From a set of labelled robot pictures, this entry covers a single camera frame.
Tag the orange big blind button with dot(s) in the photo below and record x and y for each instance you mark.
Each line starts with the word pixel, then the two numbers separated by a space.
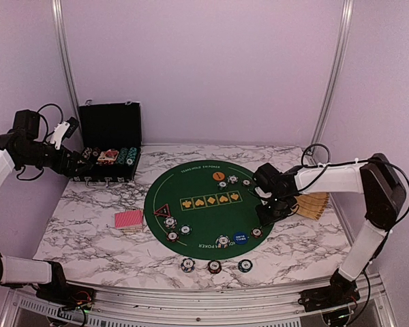
pixel 219 176

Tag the red back card deck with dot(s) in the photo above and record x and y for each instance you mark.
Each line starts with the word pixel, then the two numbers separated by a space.
pixel 129 221

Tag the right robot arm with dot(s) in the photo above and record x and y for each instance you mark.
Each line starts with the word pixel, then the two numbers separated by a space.
pixel 382 185

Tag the boxed playing card deck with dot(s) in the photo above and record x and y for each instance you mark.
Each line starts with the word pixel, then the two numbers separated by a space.
pixel 102 160

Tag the aluminium frame post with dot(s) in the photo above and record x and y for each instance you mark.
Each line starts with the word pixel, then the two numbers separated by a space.
pixel 59 23
pixel 337 64

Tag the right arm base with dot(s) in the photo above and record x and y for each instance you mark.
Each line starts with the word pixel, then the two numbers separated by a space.
pixel 340 291

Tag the black red triangle marker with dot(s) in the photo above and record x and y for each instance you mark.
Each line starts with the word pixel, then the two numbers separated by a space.
pixel 163 212

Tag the right aluminium frame post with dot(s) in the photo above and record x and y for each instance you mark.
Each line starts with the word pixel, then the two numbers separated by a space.
pixel 337 64

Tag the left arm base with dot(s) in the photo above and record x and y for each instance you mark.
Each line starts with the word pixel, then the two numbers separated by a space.
pixel 59 291

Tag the blue tan chip row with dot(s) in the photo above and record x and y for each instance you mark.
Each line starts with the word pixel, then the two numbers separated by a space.
pixel 87 153

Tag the black poker chip case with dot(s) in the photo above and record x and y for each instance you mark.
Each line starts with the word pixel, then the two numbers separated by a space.
pixel 110 126

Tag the blue small blind button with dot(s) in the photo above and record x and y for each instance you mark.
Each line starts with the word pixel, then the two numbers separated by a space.
pixel 240 238

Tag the teal 50 chip row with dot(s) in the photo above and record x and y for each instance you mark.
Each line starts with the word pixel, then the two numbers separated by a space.
pixel 131 156

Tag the left aluminium frame post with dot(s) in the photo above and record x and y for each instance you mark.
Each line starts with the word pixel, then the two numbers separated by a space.
pixel 59 23

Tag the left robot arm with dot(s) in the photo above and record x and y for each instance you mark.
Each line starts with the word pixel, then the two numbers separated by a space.
pixel 18 150

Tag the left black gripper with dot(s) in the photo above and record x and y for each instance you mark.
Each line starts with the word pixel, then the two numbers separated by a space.
pixel 69 171

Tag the teal chip stack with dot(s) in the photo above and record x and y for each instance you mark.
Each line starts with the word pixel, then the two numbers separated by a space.
pixel 245 265

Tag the blue white chip stack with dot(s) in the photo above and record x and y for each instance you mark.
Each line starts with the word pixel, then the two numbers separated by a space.
pixel 187 265

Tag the aluminium front rail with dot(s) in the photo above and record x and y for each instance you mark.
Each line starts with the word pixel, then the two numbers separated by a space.
pixel 275 305

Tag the brown 100 chip stack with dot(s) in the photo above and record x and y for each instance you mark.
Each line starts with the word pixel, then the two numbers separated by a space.
pixel 96 153

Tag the round green poker mat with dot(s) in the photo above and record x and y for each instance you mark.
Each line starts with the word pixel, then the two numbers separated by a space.
pixel 194 199

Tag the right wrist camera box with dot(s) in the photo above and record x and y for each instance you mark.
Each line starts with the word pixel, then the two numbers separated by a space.
pixel 268 178

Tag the dark green chip row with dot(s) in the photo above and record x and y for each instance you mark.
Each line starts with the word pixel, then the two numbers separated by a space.
pixel 122 156

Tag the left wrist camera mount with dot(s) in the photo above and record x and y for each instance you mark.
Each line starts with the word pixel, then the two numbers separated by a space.
pixel 63 130

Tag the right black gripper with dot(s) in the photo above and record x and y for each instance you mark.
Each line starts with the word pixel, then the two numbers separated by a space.
pixel 265 219

